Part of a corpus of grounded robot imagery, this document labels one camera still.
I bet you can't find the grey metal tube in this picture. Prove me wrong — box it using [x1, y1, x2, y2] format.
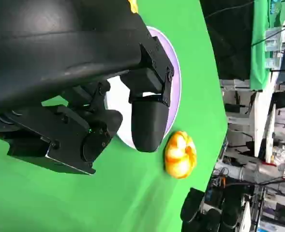
[216, 161, 285, 182]

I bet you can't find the green hanging cloth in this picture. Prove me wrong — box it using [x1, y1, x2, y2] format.
[250, 0, 285, 91]

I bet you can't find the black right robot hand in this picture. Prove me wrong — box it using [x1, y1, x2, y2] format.
[180, 187, 243, 232]

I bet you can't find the black backdrop cloth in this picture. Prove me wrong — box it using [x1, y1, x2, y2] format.
[199, 0, 255, 81]

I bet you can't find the green table cloth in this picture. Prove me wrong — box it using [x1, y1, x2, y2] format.
[0, 0, 229, 232]

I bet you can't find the lilac plate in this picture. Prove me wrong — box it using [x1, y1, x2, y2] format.
[103, 26, 182, 152]

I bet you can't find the orange white toy bread roll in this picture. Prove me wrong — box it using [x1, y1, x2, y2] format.
[164, 130, 197, 180]
[128, 0, 138, 15]

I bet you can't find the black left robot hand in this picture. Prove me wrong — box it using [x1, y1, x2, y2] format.
[0, 0, 175, 175]

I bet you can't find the clear plastic drawer unit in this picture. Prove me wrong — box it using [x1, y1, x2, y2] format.
[264, 28, 285, 70]

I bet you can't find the white desk panel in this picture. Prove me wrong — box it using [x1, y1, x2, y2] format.
[253, 72, 277, 164]

